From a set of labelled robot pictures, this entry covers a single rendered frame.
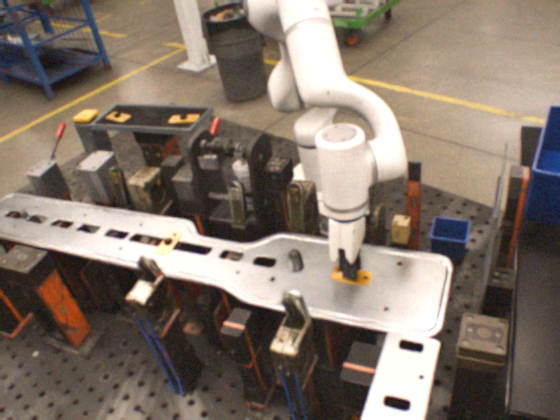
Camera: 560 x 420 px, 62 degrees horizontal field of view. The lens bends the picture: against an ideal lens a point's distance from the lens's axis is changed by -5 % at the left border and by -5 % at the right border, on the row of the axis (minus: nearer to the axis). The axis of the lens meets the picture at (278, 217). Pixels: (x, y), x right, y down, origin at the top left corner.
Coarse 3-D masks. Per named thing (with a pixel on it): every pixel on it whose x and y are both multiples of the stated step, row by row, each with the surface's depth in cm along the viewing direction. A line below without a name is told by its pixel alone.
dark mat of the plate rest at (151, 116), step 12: (120, 108) 152; (132, 108) 150; (144, 108) 149; (156, 108) 147; (168, 108) 146; (180, 108) 144; (192, 108) 143; (204, 108) 142; (108, 120) 146; (132, 120) 143; (144, 120) 142; (156, 120) 140; (168, 120) 139
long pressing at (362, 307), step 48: (48, 240) 130; (96, 240) 127; (192, 240) 121; (288, 240) 116; (240, 288) 106; (288, 288) 104; (336, 288) 102; (384, 288) 100; (432, 288) 97; (432, 336) 89
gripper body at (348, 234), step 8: (328, 216) 92; (360, 216) 90; (336, 224) 90; (344, 224) 89; (352, 224) 90; (360, 224) 93; (336, 232) 91; (344, 232) 90; (352, 232) 90; (360, 232) 94; (336, 240) 92; (344, 240) 91; (352, 240) 91; (360, 240) 96; (336, 248) 93; (344, 248) 92; (352, 248) 92; (336, 256) 94; (352, 256) 93
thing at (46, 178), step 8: (32, 168) 152; (40, 168) 151; (48, 168) 150; (56, 168) 153; (32, 176) 149; (40, 176) 148; (48, 176) 151; (56, 176) 154; (32, 184) 152; (40, 184) 150; (48, 184) 151; (56, 184) 154; (64, 184) 157; (40, 192) 153; (48, 192) 152; (56, 192) 155; (64, 192) 158; (72, 200) 162
